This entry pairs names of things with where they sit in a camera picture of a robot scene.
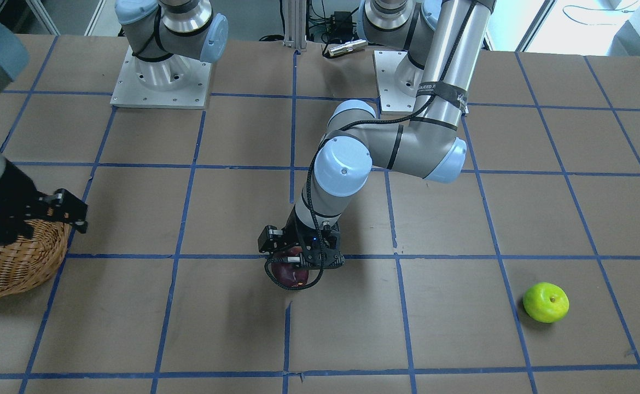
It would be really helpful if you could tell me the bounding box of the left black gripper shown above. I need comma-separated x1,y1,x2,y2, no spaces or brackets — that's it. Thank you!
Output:
258,211,345,269

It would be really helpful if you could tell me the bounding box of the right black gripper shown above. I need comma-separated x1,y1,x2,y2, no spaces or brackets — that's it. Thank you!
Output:
0,161,88,245

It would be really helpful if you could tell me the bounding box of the dark red apple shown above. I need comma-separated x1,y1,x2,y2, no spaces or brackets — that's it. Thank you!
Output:
271,245,309,287

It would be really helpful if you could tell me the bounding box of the green apple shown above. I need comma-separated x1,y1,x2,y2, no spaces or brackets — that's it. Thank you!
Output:
522,282,569,323

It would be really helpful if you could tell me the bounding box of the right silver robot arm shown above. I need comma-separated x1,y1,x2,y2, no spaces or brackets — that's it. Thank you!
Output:
0,1,229,245

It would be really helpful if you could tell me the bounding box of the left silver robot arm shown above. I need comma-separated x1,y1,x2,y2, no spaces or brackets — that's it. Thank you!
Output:
258,1,496,275

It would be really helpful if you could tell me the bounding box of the wicker basket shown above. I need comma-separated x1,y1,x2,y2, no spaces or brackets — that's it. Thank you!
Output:
0,219,71,297

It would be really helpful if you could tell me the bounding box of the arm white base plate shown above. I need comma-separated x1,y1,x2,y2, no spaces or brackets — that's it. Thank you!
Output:
110,48,214,110
374,50,469,115

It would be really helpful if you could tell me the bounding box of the aluminium frame post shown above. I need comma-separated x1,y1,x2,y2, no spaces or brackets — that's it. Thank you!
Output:
282,1,307,53

